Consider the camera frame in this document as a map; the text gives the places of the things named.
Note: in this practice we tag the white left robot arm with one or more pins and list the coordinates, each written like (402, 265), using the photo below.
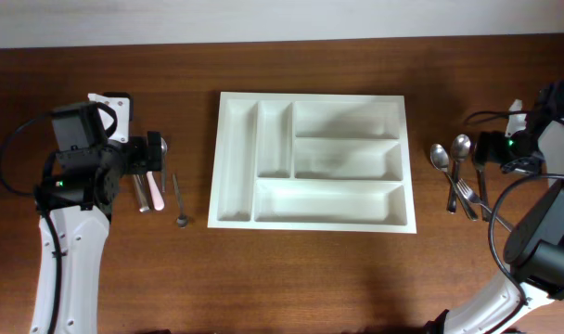
(75, 198)

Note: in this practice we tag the small steel teaspoon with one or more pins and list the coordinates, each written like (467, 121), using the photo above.
(163, 171)
(182, 219)

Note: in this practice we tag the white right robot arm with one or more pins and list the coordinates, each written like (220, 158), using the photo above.
(529, 255)

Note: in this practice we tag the steel fork straight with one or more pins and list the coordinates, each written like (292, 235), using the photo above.
(480, 172)

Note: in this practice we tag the steel tablespoon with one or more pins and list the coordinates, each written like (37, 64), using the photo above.
(440, 160)
(458, 152)

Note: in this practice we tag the steel fork angled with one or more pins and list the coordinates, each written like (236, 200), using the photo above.
(472, 197)

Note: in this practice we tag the steel tongs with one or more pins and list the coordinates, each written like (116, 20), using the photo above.
(140, 193)

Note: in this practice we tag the white cutlery tray organizer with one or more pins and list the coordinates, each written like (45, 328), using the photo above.
(312, 162)

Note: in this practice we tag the pink plastic knife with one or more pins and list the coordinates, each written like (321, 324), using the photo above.
(157, 199)

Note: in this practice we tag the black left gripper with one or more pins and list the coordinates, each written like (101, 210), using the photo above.
(141, 163)

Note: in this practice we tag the small steel teaspoon upper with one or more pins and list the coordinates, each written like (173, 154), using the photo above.
(163, 171)

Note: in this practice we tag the small steel teaspoon lower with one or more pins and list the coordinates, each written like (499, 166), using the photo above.
(182, 219)

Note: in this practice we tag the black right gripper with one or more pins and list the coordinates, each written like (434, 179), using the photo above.
(489, 147)

